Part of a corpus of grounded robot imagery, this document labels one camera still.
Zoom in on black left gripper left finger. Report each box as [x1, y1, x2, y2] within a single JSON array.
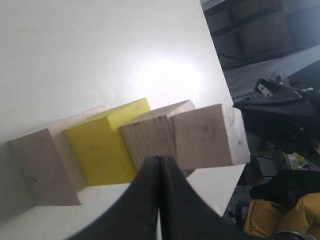
[[69, 156, 160, 240]]

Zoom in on cardboard boxes on shelf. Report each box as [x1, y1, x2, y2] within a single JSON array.
[[203, 0, 293, 70]]

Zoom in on yellow fabric bag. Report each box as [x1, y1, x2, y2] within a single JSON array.
[[243, 193, 320, 240]]

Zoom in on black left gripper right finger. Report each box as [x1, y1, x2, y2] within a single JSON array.
[[158, 156, 255, 240]]

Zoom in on small light wooden cube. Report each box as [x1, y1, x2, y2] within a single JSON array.
[[172, 104, 250, 170]]

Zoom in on large light wooden cube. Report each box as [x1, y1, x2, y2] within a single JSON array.
[[8, 106, 107, 206]]

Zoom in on yellow cube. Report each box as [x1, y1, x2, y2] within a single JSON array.
[[64, 98, 151, 187]]

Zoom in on medium dark wooden cube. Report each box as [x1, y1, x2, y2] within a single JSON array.
[[120, 100, 196, 171]]

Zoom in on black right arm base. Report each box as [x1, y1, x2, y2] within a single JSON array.
[[233, 78, 320, 158]]

